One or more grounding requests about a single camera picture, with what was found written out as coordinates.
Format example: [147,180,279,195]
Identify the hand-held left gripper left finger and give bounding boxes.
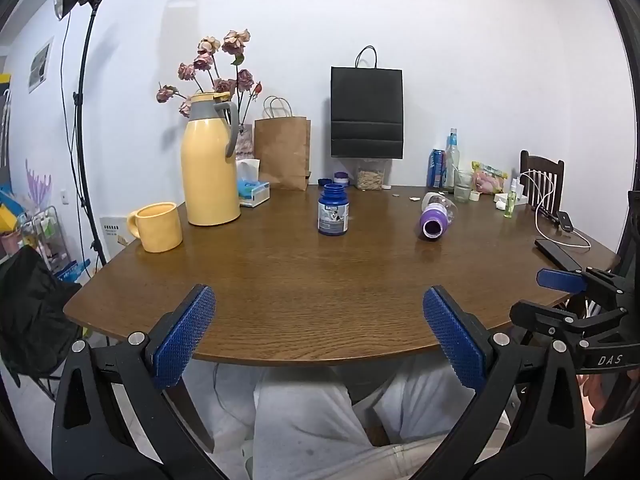
[51,284,231,480]

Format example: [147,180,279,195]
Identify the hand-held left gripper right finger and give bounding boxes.
[415,285,588,480]

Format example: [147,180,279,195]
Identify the black light stand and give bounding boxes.
[61,5,109,267]

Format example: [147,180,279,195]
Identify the white charging cable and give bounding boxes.
[520,170,592,250]

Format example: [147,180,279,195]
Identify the yellow thermos jug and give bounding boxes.
[181,92,242,227]

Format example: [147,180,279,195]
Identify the black phone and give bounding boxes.
[534,238,584,272]

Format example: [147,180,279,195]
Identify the blue supplement jar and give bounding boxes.
[318,183,349,237]

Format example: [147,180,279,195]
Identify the white carton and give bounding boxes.
[99,215,137,249]

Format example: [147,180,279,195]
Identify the black paper bag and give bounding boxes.
[330,46,404,160]

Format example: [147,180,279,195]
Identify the wall picture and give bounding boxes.
[27,37,55,94]

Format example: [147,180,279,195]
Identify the glass vase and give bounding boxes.
[235,122,256,162]

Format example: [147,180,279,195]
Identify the dark wooden chair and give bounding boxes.
[519,150,566,212]

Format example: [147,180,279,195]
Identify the yellow mug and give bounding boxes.
[126,202,184,254]

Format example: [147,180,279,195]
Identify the colourful snack packet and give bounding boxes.
[471,161,509,196]

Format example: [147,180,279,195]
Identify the person's right hand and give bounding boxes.
[576,373,610,425]

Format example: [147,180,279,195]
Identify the wire storage rack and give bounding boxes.
[20,205,72,281]

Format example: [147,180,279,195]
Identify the blue drink can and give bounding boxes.
[427,149,447,190]

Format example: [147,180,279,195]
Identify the brown paper bag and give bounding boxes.
[254,96,312,192]

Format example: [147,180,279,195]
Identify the dried pink roses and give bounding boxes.
[156,29,263,126]

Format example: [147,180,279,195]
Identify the clear plastic water bottle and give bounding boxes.
[445,128,461,192]

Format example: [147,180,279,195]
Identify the blue tissue box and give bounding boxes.
[236,158,271,209]

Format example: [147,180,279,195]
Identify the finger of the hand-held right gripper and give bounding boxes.
[537,267,640,311]
[509,300,629,343]

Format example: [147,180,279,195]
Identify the black cloth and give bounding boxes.
[0,245,84,387]

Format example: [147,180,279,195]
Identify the clear drinking glass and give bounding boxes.
[453,169,474,204]

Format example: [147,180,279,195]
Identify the clear bottle purple label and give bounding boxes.
[419,191,460,240]

